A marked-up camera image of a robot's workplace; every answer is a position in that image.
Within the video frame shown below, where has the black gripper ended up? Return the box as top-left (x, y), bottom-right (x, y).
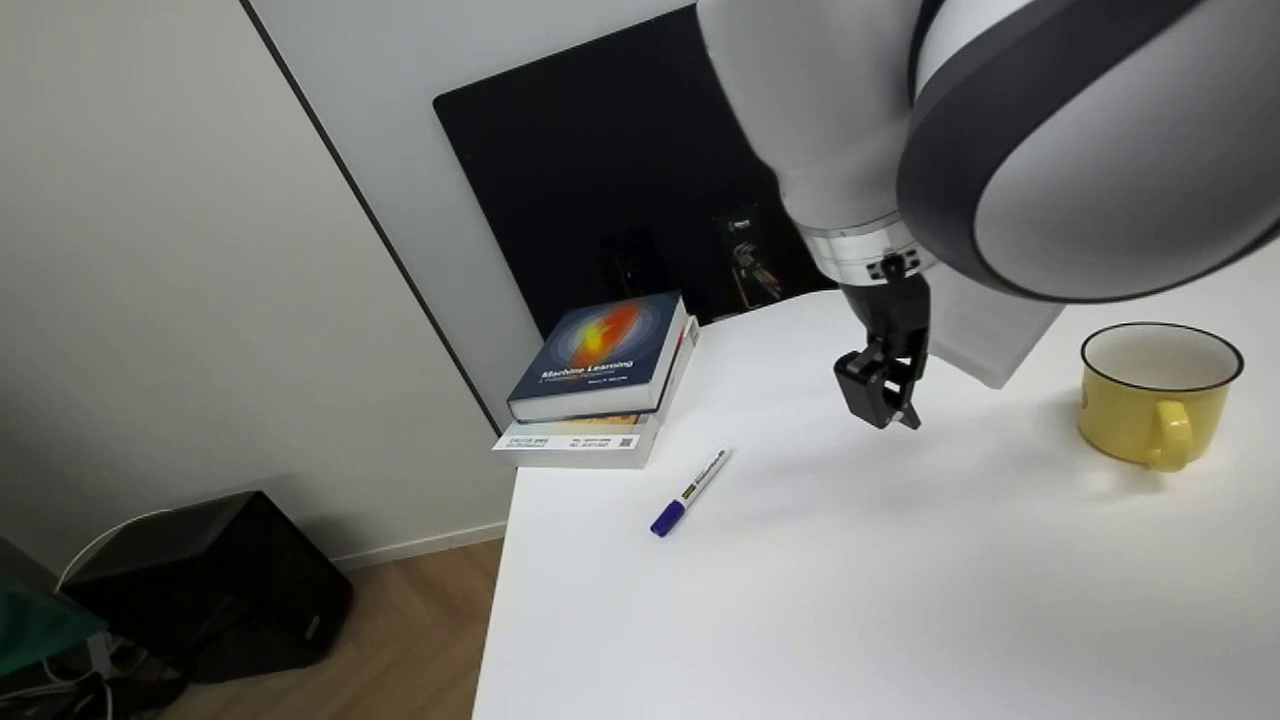
top-left (833, 258), bottom-right (937, 430)

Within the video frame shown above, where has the blue capped white marker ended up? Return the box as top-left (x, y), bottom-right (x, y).
top-left (647, 446), bottom-right (741, 544)

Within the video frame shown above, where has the yellow enamel cup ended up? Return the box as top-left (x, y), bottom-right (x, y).
top-left (1077, 317), bottom-right (1250, 477)

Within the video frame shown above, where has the small silver metal connector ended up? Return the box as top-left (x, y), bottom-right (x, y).
top-left (720, 213), bottom-right (791, 303)

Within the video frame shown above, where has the dark blue book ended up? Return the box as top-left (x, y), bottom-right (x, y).
top-left (504, 293), bottom-right (693, 428)

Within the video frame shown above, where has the white book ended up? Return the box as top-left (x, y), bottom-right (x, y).
top-left (488, 317), bottom-right (703, 473)

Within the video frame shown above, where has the black flat panel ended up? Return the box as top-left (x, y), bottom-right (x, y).
top-left (431, 3), bottom-right (838, 339)

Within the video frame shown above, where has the black box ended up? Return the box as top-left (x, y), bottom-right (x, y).
top-left (56, 489), bottom-right (359, 687)

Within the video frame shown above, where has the green object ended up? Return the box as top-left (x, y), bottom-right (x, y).
top-left (0, 584), bottom-right (113, 687)

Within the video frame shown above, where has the tangle of cables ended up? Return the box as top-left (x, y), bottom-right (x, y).
top-left (0, 631), bottom-right (194, 720)

